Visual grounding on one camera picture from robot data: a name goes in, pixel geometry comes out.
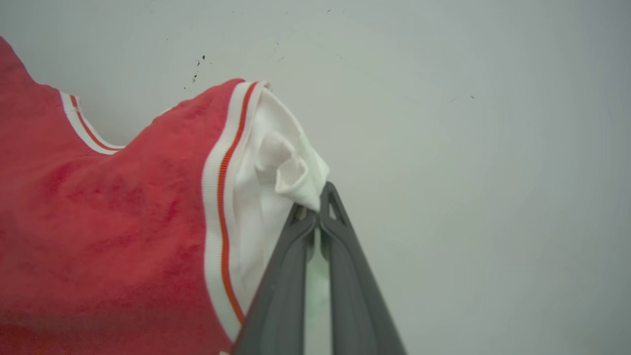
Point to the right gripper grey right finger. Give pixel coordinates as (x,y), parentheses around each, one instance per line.
(350,296)

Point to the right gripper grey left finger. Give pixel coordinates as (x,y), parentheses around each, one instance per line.
(278,305)

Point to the red and white garment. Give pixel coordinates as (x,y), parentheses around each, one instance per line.
(98,197)

